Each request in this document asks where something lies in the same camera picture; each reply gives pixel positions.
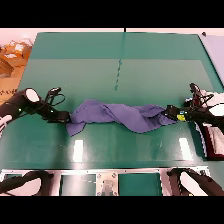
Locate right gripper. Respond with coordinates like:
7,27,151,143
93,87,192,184
165,104,190,123

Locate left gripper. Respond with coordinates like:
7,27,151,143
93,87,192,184
45,110,72,124

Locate blue shirt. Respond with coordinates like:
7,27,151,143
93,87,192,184
65,98,179,138

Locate white garment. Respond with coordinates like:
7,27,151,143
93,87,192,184
184,90,224,108

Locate dark red garment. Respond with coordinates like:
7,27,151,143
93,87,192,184
199,123,224,162

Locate brown cardboard boxes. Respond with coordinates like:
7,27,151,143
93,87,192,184
0,38,34,78

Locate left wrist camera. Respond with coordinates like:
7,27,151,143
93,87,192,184
45,86,65,105

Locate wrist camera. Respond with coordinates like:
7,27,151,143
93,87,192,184
188,82,214,108
45,86,65,105

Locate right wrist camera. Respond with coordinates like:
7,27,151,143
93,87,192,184
188,82,214,108

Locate silver frame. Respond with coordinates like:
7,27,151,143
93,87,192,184
0,166,224,197

